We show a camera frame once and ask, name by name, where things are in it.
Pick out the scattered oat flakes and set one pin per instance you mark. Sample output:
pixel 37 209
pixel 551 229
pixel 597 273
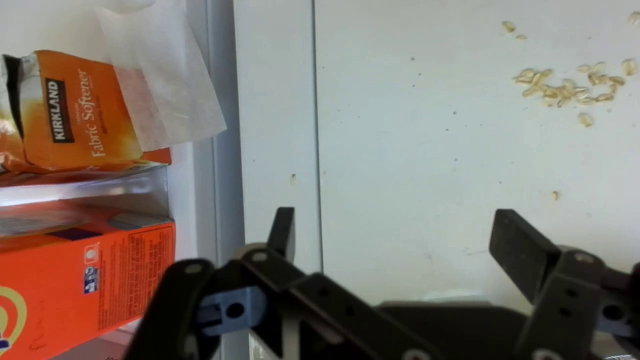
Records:
pixel 567 86

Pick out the orange Tide detergent box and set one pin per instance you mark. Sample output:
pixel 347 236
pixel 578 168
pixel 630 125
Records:
pixel 67 292

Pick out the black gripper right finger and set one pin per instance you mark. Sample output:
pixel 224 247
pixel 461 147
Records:
pixel 567 300

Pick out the Kirkland fabric softener box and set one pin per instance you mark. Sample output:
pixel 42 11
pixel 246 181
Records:
pixel 72 112

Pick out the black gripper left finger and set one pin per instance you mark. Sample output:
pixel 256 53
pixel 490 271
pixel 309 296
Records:
pixel 300 312

